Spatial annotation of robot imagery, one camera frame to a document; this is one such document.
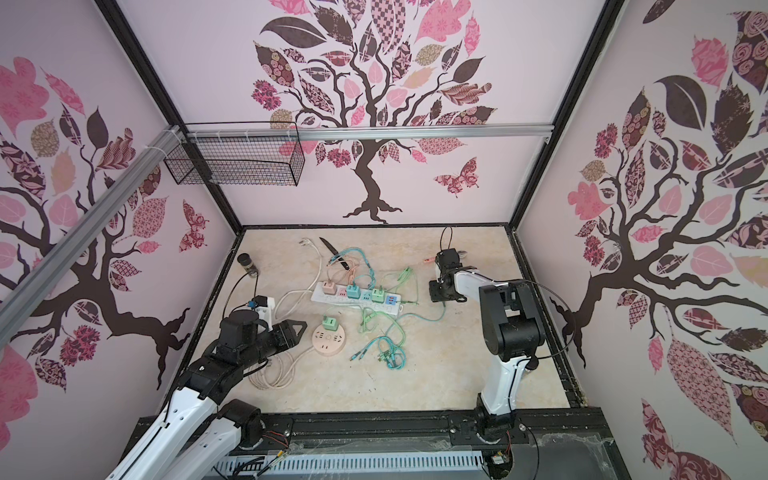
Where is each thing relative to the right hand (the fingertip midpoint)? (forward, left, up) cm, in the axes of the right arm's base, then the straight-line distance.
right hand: (440, 289), depth 101 cm
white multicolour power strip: (-7, +17, +2) cm, 18 cm away
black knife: (+19, +39, 0) cm, 44 cm away
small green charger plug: (-15, +35, +7) cm, 39 cm away
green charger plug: (-6, +21, +6) cm, 23 cm away
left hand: (-21, +41, +13) cm, 48 cm away
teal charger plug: (-4, +29, +7) cm, 30 cm away
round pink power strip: (-19, +36, +2) cm, 41 cm away
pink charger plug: (-2, +37, +6) cm, 38 cm away
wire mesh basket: (+32, +63, +35) cm, 78 cm away
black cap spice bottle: (+8, +67, +9) cm, 68 cm away
